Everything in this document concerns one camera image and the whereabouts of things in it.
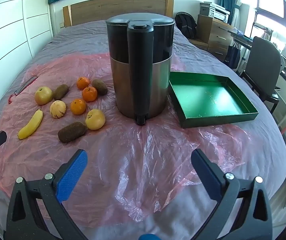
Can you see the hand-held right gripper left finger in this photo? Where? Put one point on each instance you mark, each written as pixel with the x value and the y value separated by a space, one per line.
pixel 72 175

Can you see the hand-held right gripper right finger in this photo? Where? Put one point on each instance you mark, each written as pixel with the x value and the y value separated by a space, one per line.
pixel 205 172

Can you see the yellow banana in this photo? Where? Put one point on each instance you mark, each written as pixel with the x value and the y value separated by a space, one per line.
pixel 31 125

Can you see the brown kiwi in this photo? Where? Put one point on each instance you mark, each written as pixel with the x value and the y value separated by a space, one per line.
pixel 99 86
pixel 72 132
pixel 60 92

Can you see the yellow apple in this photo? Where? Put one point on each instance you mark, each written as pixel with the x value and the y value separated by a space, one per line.
pixel 95 120

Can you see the tan blushed apple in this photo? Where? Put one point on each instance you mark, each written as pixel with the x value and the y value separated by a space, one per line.
pixel 43 96

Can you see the striped pepino melon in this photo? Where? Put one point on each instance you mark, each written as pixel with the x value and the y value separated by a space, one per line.
pixel 57 109

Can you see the orange tangerine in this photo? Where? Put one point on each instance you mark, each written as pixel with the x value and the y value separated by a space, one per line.
pixel 78 106
pixel 82 83
pixel 89 94

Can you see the green tray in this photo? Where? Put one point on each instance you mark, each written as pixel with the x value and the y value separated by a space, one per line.
pixel 208 100

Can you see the person's right hand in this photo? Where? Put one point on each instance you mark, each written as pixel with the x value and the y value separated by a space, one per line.
pixel 149 237

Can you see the pink plastic sheet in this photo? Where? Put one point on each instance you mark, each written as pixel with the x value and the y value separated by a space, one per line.
pixel 133 155

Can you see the white wardrobe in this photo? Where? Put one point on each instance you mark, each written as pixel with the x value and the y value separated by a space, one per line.
pixel 7 30

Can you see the black and steel electric kettle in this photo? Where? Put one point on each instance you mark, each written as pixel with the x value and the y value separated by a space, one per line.
pixel 138 80

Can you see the dark shopping bag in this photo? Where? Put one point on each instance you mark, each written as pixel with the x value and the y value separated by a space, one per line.
pixel 233 55

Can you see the grey office chair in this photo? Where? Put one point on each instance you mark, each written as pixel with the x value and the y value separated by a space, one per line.
pixel 263 60

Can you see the wooden dresser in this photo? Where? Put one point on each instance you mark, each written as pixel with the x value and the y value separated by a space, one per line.
pixel 215 35

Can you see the black backpack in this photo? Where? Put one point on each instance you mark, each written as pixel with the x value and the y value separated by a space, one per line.
pixel 185 25

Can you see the white printer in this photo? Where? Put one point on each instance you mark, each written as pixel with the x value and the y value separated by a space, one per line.
pixel 218 12

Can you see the wooden headboard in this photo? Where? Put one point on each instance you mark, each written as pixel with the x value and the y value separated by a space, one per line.
pixel 120 7

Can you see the window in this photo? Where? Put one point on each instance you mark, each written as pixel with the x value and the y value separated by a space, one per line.
pixel 270 7

